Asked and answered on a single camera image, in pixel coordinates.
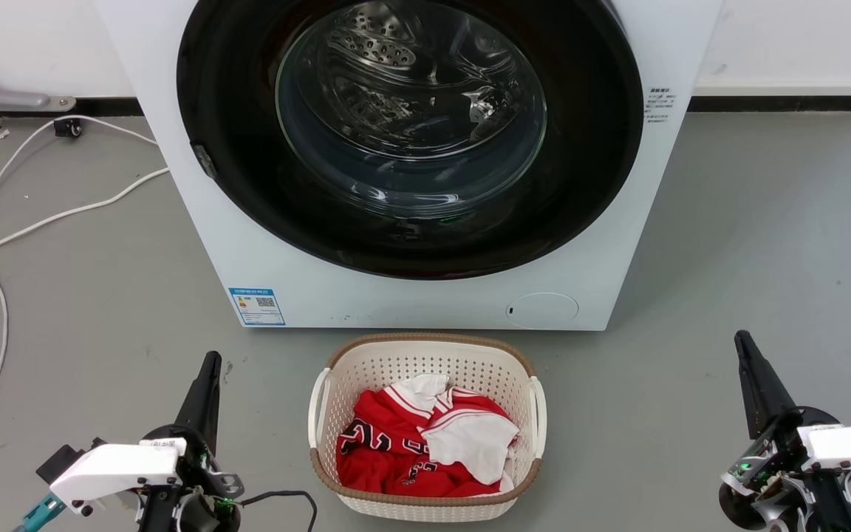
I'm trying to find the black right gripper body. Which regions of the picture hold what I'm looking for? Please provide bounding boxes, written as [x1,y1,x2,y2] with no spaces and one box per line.
[719,405,851,532]

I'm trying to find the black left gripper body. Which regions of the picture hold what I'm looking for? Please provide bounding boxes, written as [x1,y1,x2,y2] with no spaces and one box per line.
[137,425,245,532]

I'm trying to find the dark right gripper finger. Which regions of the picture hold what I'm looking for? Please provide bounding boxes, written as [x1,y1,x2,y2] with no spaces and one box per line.
[734,330,798,440]

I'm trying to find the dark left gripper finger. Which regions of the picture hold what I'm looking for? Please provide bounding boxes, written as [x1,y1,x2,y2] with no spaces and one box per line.
[174,351,222,453]

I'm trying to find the black round glass washer door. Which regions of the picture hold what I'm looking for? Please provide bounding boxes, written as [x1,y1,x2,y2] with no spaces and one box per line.
[177,0,645,280]

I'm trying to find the white front-load washing machine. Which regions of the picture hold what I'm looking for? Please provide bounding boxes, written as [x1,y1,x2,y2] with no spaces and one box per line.
[93,0,725,331]

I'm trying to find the blue energy label sticker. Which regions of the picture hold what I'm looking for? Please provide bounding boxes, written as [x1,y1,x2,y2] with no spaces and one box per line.
[228,287,286,327]

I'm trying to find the red basketball jersey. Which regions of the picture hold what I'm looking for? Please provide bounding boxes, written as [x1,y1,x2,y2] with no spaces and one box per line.
[335,386,519,498]

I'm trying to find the cream perforated laundry basket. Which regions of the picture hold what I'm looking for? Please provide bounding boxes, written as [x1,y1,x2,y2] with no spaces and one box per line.
[308,332,548,523]

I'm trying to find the round white filter cover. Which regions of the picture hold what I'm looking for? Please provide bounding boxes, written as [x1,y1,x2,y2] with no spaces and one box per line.
[505,293,580,330]

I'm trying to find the white garment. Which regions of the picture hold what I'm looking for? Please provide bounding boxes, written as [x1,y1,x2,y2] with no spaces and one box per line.
[394,374,521,494]

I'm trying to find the white printed text sticker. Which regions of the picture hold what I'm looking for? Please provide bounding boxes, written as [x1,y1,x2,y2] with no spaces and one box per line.
[644,87,676,125]

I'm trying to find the grey metal pipe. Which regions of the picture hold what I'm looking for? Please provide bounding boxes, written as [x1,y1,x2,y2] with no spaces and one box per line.
[0,41,77,113]

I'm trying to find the stainless steel washer drum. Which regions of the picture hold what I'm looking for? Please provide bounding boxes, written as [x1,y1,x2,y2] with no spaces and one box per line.
[281,0,544,163]

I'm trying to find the white power cable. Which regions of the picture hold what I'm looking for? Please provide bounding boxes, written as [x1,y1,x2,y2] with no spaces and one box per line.
[0,168,170,263]
[0,115,160,470]

